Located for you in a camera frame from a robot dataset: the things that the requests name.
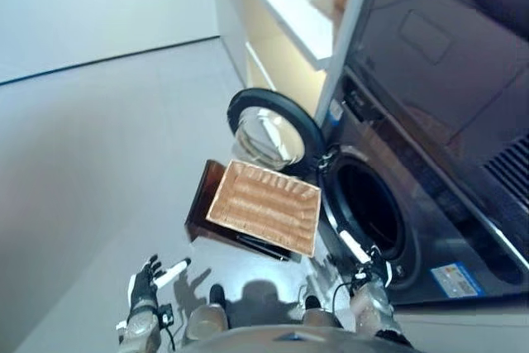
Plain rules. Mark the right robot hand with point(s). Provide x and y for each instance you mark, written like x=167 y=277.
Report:
x=374 y=266

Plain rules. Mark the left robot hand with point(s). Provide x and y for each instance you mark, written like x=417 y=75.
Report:
x=142 y=282

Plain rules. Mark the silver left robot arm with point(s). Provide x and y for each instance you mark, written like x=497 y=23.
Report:
x=140 y=328

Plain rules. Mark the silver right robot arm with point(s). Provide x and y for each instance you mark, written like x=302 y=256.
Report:
x=376 y=316

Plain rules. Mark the silver left robot leg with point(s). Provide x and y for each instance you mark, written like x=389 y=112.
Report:
x=206 y=311

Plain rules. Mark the silver robot leg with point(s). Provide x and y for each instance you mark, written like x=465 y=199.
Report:
x=320 y=313
x=206 y=311

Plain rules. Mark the silver right robot leg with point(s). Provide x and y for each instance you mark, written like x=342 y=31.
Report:
x=320 y=313

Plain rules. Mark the white product label sticker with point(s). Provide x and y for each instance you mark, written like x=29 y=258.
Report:
x=452 y=279

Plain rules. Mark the brown acrylic stand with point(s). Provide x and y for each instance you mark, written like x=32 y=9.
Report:
x=204 y=204

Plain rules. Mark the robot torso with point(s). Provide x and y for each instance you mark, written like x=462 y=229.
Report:
x=297 y=338

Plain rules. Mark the rectangular wicker laundry basket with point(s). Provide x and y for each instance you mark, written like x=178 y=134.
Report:
x=264 y=208

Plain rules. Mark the small blue washer sticker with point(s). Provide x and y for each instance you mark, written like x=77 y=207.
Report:
x=336 y=114

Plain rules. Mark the round glass washer door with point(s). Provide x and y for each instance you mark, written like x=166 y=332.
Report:
x=268 y=134

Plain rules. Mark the grey stacked tumble dryer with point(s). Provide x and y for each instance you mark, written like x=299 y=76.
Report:
x=434 y=59

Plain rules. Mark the white laundry counter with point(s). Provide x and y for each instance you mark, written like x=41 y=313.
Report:
x=281 y=10

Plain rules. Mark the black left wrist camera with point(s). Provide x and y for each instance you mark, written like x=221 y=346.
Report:
x=166 y=314

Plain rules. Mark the white cabinet post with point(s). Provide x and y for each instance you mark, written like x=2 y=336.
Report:
x=343 y=39

